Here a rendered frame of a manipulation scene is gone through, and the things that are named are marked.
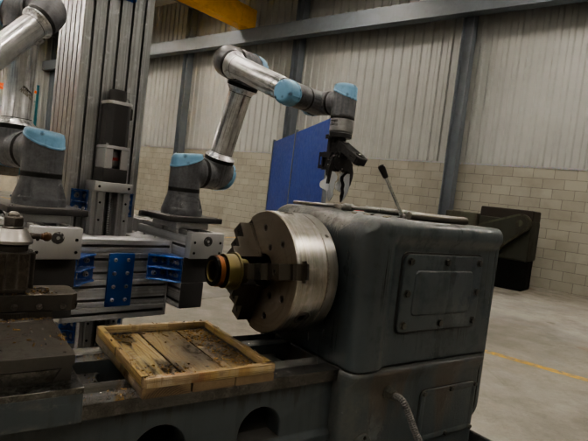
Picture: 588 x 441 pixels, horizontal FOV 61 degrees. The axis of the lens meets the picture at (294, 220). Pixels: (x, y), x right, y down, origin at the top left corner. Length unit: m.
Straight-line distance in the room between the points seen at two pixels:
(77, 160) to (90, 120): 0.15
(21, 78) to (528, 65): 10.88
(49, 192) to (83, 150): 0.29
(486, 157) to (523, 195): 1.17
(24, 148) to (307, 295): 0.95
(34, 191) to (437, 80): 11.37
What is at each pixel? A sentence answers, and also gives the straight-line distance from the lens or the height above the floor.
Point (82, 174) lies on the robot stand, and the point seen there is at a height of 1.27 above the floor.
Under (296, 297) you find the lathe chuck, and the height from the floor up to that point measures 1.05.
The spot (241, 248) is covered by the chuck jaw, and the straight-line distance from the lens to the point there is 1.27.
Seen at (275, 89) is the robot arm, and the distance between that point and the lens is 1.55.
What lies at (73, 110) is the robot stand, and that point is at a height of 1.48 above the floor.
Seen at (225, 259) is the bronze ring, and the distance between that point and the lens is 1.21.
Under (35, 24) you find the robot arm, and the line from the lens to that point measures 1.67.
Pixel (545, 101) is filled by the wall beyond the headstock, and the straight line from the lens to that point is 11.63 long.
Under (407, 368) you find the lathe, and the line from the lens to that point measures 1.41.
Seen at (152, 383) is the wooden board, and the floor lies 0.89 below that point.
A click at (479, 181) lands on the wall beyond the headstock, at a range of 11.62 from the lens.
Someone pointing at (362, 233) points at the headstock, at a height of 1.21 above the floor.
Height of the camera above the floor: 1.29
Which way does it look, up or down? 3 degrees down
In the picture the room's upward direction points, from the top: 7 degrees clockwise
